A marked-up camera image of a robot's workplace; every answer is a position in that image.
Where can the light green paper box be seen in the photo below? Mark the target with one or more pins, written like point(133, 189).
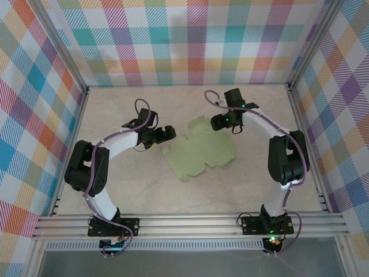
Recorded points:
point(201, 153)

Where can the aluminium rail holding arm bases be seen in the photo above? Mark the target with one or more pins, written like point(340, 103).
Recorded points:
point(187, 225)

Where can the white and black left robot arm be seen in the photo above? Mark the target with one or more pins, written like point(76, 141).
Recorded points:
point(103, 205)

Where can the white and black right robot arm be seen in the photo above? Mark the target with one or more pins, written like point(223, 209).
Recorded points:
point(276, 199)

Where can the green circuit board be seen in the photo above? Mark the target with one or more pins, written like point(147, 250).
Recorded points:
point(112, 245)

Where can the black controller with orange part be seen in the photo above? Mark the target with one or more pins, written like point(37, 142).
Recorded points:
point(272, 242)

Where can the aluminium side rail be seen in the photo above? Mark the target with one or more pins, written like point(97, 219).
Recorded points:
point(76, 121)
point(300, 121)

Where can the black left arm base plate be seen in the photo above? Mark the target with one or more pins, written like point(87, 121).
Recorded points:
point(129, 223)

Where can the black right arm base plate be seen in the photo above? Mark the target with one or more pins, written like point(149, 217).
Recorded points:
point(250, 225)

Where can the aluminium corner post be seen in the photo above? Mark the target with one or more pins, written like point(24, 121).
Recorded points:
point(64, 49)
point(314, 40)

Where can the aluminium frame leg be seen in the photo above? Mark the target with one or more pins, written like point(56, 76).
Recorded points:
point(36, 259)
point(346, 259)

